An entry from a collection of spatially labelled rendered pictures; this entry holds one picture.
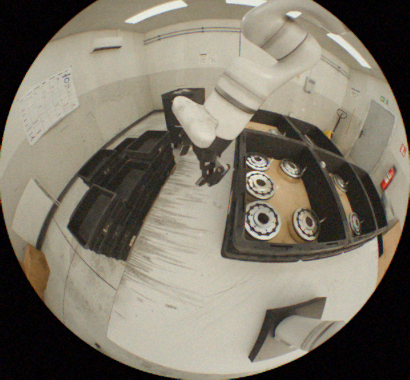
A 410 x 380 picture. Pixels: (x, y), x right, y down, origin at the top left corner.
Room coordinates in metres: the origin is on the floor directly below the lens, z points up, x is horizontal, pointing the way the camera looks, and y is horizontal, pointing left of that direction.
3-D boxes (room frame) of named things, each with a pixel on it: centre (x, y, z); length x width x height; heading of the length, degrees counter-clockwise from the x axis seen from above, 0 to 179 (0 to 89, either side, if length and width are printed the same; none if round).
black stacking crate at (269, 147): (0.19, -0.24, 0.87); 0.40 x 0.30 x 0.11; 166
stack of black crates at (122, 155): (1.05, 0.94, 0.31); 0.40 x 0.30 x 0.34; 167
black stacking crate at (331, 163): (0.12, -0.53, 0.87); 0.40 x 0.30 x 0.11; 166
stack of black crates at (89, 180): (0.66, 1.03, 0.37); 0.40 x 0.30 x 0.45; 167
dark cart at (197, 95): (1.87, 0.28, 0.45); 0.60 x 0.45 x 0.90; 167
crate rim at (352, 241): (0.12, -0.53, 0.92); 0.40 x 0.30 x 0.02; 166
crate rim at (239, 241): (0.19, -0.24, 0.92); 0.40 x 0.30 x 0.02; 166
